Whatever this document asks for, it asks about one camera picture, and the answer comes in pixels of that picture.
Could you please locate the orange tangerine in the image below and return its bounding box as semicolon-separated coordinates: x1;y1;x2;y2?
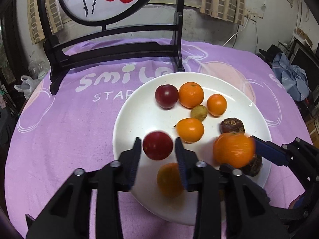
213;133;255;168
156;162;184;199

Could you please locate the dark passion fruit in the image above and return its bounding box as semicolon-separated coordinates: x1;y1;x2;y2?
220;118;245;134
240;154;263;177

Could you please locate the yellow-orange citrus fruit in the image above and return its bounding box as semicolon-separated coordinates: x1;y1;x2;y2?
175;118;204;144

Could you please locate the yellow-green longan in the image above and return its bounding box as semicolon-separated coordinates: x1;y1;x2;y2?
190;105;208;122

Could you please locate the small orange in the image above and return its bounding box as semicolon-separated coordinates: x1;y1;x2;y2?
207;94;228;117

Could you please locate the large orange fruit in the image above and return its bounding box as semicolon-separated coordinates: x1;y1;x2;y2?
178;82;204;109

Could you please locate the dark red plum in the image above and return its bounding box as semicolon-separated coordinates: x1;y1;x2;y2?
155;84;179;110

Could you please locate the black phone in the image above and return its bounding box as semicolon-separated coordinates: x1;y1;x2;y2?
25;214;35;229

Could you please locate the white oval plate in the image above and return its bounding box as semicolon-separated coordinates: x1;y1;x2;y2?
113;72;271;225

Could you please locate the blue cloth pile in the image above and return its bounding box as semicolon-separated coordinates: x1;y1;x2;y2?
272;52;310;101

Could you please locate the black television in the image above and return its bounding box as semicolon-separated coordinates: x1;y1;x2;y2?
289;39;318;92

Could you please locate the white plastic bag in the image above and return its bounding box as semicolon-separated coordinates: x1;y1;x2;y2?
14;75;41;100

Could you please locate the left checkered curtain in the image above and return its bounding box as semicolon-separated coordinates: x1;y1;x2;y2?
26;0;66;45

